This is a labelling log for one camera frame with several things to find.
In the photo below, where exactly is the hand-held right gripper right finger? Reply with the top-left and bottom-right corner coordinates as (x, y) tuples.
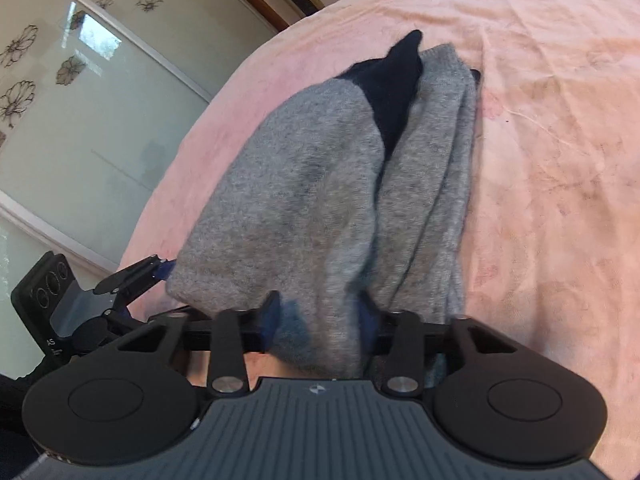
(355, 290), (522, 395)

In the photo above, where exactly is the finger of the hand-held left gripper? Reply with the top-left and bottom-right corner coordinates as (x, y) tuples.
(94, 255), (177, 312)

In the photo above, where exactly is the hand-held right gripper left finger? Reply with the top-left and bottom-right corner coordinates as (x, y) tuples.
(115, 290), (282, 395)

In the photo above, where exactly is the grey and navy sweater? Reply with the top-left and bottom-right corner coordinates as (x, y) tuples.
(165, 29), (482, 380)

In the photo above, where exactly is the white sliding wardrobe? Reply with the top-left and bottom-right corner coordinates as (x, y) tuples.
(0, 0), (282, 377)

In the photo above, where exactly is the group of flower decals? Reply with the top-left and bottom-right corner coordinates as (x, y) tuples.
(0, 0), (182, 147)

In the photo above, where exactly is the pink bed sheet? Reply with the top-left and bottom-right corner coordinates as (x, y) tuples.
(117, 0), (640, 480)

